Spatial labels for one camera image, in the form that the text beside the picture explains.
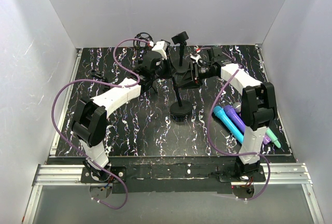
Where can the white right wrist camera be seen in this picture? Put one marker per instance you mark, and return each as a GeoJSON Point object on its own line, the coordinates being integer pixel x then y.
{"type": "Point", "coordinates": [196, 58]}

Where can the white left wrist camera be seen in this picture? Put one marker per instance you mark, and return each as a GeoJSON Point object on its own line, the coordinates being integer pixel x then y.
{"type": "Point", "coordinates": [162, 47]}

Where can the purple foam head microphone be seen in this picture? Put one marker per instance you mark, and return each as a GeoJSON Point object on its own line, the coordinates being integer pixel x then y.
{"type": "Point", "coordinates": [233, 115]}

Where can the aluminium frame rail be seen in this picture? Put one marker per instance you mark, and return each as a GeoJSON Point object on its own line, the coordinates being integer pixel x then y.
{"type": "Point", "coordinates": [64, 173]}

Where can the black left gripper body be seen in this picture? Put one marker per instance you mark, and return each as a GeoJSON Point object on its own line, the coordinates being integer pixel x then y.
{"type": "Point", "coordinates": [166, 71]}

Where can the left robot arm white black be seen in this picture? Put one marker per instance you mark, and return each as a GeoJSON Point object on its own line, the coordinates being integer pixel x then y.
{"type": "Point", "coordinates": [89, 122]}

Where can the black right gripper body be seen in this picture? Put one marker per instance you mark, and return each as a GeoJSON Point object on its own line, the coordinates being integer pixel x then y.
{"type": "Point", "coordinates": [194, 68]}

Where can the bright blue microphone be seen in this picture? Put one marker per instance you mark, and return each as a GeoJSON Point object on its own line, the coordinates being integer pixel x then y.
{"type": "Point", "coordinates": [220, 114]}

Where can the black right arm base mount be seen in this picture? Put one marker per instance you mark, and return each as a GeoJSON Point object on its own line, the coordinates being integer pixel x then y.
{"type": "Point", "coordinates": [227, 175]}

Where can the mint green microphone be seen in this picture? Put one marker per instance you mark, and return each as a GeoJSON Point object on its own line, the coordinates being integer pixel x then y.
{"type": "Point", "coordinates": [273, 138]}

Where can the purple glitter silver mesh microphone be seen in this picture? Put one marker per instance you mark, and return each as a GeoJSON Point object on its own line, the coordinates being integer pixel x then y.
{"type": "Point", "coordinates": [237, 107]}

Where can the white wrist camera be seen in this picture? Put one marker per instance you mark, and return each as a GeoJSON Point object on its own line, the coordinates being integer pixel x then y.
{"type": "Point", "coordinates": [196, 58]}
{"type": "Point", "coordinates": [162, 47]}

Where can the black round base stand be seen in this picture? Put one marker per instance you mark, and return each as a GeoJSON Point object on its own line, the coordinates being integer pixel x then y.
{"type": "Point", "coordinates": [180, 108]}
{"type": "Point", "coordinates": [179, 64]}

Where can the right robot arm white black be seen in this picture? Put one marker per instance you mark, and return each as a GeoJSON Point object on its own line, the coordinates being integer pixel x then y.
{"type": "Point", "coordinates": [258, 103]}

